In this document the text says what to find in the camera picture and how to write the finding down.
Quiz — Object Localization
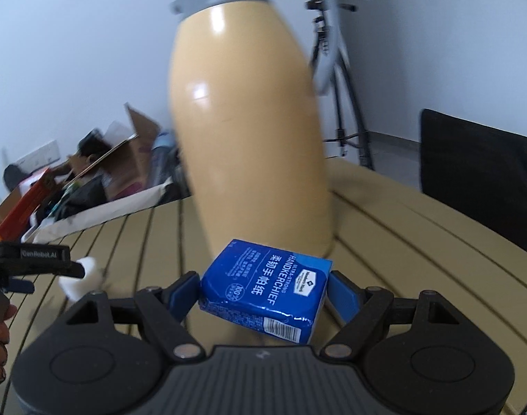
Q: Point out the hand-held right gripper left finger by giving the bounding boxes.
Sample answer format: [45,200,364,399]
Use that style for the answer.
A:
[65,271,204,360]

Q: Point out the beige kraft paper sheet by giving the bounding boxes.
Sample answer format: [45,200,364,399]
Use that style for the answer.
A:
[21,182,190,243]

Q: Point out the white foam cylinder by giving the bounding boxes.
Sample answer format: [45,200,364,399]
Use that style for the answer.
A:
[58,257,106,301]

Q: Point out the black folding chair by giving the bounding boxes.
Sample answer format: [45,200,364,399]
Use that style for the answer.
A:
[420,108,527,256]

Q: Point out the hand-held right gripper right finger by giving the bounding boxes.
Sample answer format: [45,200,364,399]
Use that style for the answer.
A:
[321,270,463,360]

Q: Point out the black glossy case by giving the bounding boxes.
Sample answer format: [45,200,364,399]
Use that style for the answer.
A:
[77,129,106,156]

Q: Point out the black cloth pouch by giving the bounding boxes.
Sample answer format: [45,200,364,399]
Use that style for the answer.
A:
[58,177,109,219]

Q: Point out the white wall sockets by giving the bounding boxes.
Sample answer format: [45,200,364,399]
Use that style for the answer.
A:
[19,139,59,163]

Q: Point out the tan folding table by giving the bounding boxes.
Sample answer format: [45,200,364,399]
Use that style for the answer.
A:
[0,158,527,415]

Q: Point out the blue tissue pack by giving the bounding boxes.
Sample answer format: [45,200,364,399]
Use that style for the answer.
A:
[198,239,334,345]

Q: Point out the brown cardboard box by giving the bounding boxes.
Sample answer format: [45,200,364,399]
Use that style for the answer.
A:
[67,103,164,202]

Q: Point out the yellow thermos jug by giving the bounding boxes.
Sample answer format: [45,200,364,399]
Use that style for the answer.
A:
[168,0,348,260]

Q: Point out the orange cardboard box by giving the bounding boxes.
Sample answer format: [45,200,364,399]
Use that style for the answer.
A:
[0,168,57,243]

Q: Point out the black tripod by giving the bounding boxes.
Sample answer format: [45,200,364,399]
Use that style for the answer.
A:
[307,0,376,171]

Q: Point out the grey blue bottle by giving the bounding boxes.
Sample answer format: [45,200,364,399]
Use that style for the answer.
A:
[151,130,178,191]

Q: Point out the black soft bag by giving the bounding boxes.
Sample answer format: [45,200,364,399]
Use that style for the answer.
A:
[3,162,31,191]

